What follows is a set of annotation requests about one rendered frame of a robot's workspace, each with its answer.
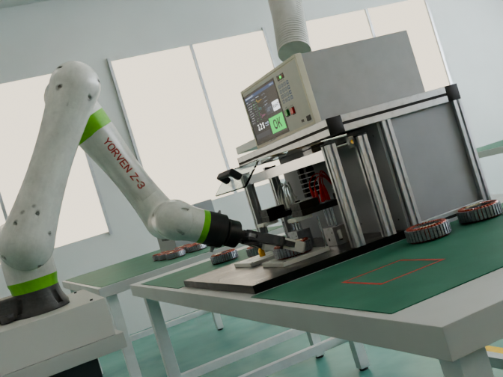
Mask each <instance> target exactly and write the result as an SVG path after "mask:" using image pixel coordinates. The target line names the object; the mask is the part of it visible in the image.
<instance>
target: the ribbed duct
mask: <svg viewBox="0 0 503 377"><path fill-rule="evenodd" d="M268 3H269V8H270V11H271V15H272V21H273V26H274V32H275V41H276V46H277V52H278V57H279V59H280V60H281V61H283V62H284V61H286V60H287V59H288V58H289V57H291V56H292V55H294V54H297V53H301V54H302V53H306V52H310V51H311V45H310V41H309V36H308V29H307V25H306V20H305V12H304V8H303V4H302V0H268Z"/></svg>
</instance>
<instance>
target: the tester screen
mask: <svg viewBox="0 0 503 377"><path fill-rule="evenodd" d="M276 99H278V96H277V93H276V90H275V86H274V83H273V81H271V82H270V83H269V84H267V85H265V86H264V87H262V88H261V89H260V90H258V91H256V92H255V93H253V94H252V95H251V96H249V97H247V98H246V99H245V101H246V106H247V109H248V112H249V116H250V118H251V123H252V126H253V129H254V133H255V135H259V134H261V133H262V132H265V131H267V130H268V129H270V130H271V133H272V128H271V126H270V123H269V119H270V118H271V117H273V116H275V115H277V114H279V113H281V112H282V110H281V108H280V109H278V110H276V111H274V112H273V113H271V114H268V115H267V113H266V108H265V105H268V104H270V103H271V102H273V101H274V100H276ZM262 122H264V124H265V127H266V128H265V129H263V130H261V131H258V128H257V125H258V124H259V123H262ZM285 130H287V128H285V129H283V130H281V131H279V132H277V133H274V134H273V133H272V134H270V135H267V136H265V137H263V138H261V139H259V140H258V139H257V142H258V143H259V142H261V141H264V140H266V139H268V138H270V137H272V136H274V135H277V134H278V133H280V132H283V131H285ZM256 138H257V136H256Z"/></svg>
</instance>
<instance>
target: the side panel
mask: <svg viewBox="0 0 503 377"><path fill-rule="evenodd" d="M379 124H380V127H381V130H382V134H383V137H384V139H385V144H386V146H387V150H388V154H389V156H390V160H391V163H392V167H393V169H394V173H395V176H396V179H397V184H398V186H399V189H400V193H401V196H402V198H403V203H404V206H405V208H406V213H407V215H408V219H409V223H410V225H411V226H413V225H416V224H421V223H422V222H426V221H431V220H434V219H440V218H445V219H448V220H449V223H450V222H452V221H456V220H457V219H458V217H457V214H456V212H457V211H458V209H460V208H463V207H464V206H469V205H472V204H473V203H474V204H476V203H479V202H482V201H485V200H492V199H491V196H490V192H489V189H488V186H487V182H486V179H485V176H484V172H483V169H482V167H481V162H480V159H479V157H478V152H477V150H476V147H475V143H474V140H473V137H472V133H471V130H470V127H469V123H468V121H467V117H466V113H465V110H464V107H463V104H462V100H461V99H457V100H454V101H451V102H447V103H444V104H441V105H436V106H434V107H430V108H426V109H423V110H420V111H415V112H413V113H409V114H405V115H402V116H399V117H394V118H392V119H387V120H383V121H380V122H379Z"/></svg>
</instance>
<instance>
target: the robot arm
mask: <svg viewBox="0 0 503 377"><path fill-rule="evenodd" d="M99 95H100V79H99V77H98V75H97V73H96V72H95V71H94V70H93V69H92V68H91V67H90V66H88V65H87V64H85V63H82V62H80V61H68V62H65V63H63V64H61V65H59V66H58V67H57V68H56V69H55V70H54V71H53V73H52V75H51V77H50V80H49V84H48V85H47V86H46V89H45V93H44V102H45V108H44V111H43V117H42V120H41V125H40V130H39V132H38V136H37V140H36V144H35V146H34V151H33V153H32V156H31V160H30V162H29V165H28V169H27V171H26V174H25V177H24V180H23V182H22V185H21V187H20V190H19V193H18V195H17V197H16V200H15V202H14V204H13V207H12V209H11V211H10V214H9V216H8V217H7V220H6V222H5V223H4V224H3V225H1V226H0V264H1V268H2V271H3V274H4V279H5V281H6V284H7V288H8V289H9V290H10V293H11V295H10V296H7V297H4V298H0V325H4V324H8V323H10V322H12V321H16V320H21V319H27V318H31V317H34V316H39V315H41V314H44V313H48V312H50V311H52V310H56V309H58V308H60V307H63V306H64V305H66V304H68V303H70V300H69V297H68V296H67V295H66V294H65V293H64V292H63V290H62V289H61V287H60V285H59V282H58V273H57V269H56V266H55V261H54V259H53V255H52V253H53V251H54V247H55V237H56V233H57V228H58V220H59V215H60V211H61V205H62V201H63V198H64V193H65V189H66V186H67V181H68V177H69V175H70V170H71V167H72V164H73V160H74V158H75V155H76V151H77V149H78V146H80V147H81V148H82V149H83V150H84V151H85V152H86V153H87V154H88V155H89V156H90V157H91V158H92V159H93V160H94V161H95V162H96V163H97V165H98V166H99V167H100V168H101V169H102V170H103V171H104V172H105V173H106V174H107V176H108V177H109V178H110V179H111V180H112V182H113V183H114V184H115V185H116V186H117V187H118V188H119V189H120V191H121V192H122V193H123V195H124V196H125V198H126V199H127V200H128V201H129V203H130V204H131V206H132V207H133V209H134V210H135V211H136V213H137V214H138V216H139V218H140V219H141V220H142V222H143V223H144V225H145V227H146V228H147V230H148V232H149V233H150V234H151V235H152V236H154V237H156V238H159V239H169V240H173V241H190V242H197V243H200V244H204V245H207V246H210V252H212V253H213V250H214V248H220V247H222V246H223V245H224V246H227V247H230V248H235V247H236V246H237V245H238V244H239V243H241V244H242V245H247V246H250V247H253V248H261V249H263V250H266V251H272V250H273V248H274V247H275V246H280V249H283V248H284V249H287V250H291V251H297V252H300V253H304V252H305V244H306V243H305V242H301V241H298V240H295V239H289V238H285V236H277V235H273V234H268V233H261V232H257V231H253V230H243V229H242V224H241V222H239V221H235V220H232V219H229V218H228V216H227V215H224V214H221V210H219V211H218V212H212V211H209V210H205V209H200V208H198V207H195V206H192V205H190V204H188V203H186V202H185V201H182V200H176V199H173V200H170V199H169V198H168V197H167V196H166V195H165V193H164V192H163V191H162V190H161V189H160V188H159V187H158V186H157V184H156V183H155V182H154V181H153V180H152V179H151V178H150V177H149V175H148V174H147V173H146V171H145V170H144V169H143V167H142V166H141V165H140V164H139V162H138V161H137V159H136V158H135V157H134V155H133V154H132V152H131V151H130V149H129V148H128V146H127V145H126V143H125V142H124V140H123V139H122V137H121V135H120V134H119V132H118V131H117V129H116V128H115V126H114V124H113V123H112V122H111V120H110V119H109V117H108V115H107V114H106V113H105V111H104V110H103V108H102V107H101V105H100V104H99V103H98V102H97V99H98V97H99ZM279 241H280V242H279ZM272 252H273V251H272Z"/></svg>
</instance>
